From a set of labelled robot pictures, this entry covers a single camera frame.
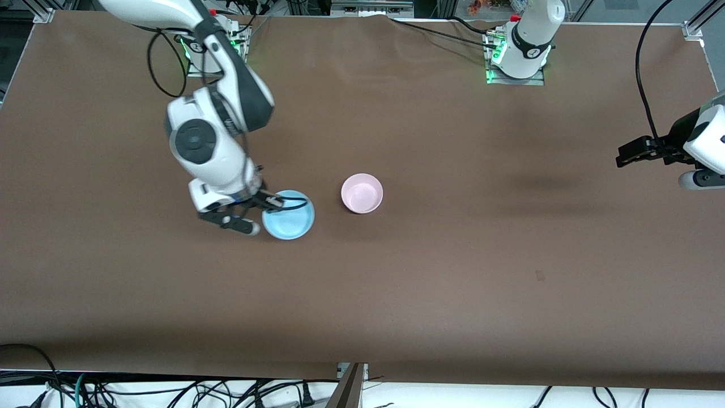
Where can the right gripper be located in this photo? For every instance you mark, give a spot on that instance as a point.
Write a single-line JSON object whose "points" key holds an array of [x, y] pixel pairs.
{"points": [[256, 197]]}

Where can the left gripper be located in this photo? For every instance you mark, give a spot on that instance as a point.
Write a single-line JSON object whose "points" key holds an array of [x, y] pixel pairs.
{"points": [[673, 137]]}

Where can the light blue plastic bowl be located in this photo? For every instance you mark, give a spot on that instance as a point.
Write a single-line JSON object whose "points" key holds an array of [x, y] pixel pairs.
{"points": [[291, 224]]}

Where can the pink plastic bowl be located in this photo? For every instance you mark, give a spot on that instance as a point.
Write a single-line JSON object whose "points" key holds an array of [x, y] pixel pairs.
{"points": [[362, 194]]}

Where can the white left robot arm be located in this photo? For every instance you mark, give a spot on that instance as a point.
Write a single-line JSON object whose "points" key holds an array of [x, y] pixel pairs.
{"points": [[532, 34]]}

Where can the brown table cloth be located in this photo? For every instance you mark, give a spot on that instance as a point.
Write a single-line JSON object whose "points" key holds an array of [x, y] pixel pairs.
{"points": [[362, 294]]}

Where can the colourful background object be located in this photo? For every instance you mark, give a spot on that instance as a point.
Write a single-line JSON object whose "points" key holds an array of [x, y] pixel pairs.
{"points": [[493, 5]]}

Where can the grey power strip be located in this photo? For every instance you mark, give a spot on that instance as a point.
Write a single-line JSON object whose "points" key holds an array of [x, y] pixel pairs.
{"points": [[371, 8]]}

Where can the aluminium frame profile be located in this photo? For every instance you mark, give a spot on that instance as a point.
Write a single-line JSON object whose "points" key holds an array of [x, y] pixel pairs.
{"points": [[694, 28]]}

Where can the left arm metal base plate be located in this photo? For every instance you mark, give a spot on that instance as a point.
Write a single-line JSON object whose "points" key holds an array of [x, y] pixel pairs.
{"points": [[498, 80]]}

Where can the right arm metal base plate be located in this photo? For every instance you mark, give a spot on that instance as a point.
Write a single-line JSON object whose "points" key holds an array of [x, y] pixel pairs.
{"points": [[242, 39]]}

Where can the aluminium support post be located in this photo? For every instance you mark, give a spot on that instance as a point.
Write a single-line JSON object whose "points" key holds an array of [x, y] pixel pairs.
{"points": [[348, 391]]}

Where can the aluminium corner bracket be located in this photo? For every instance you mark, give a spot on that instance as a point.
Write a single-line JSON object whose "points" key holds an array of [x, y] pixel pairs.
{"points": [[44, 16]]}

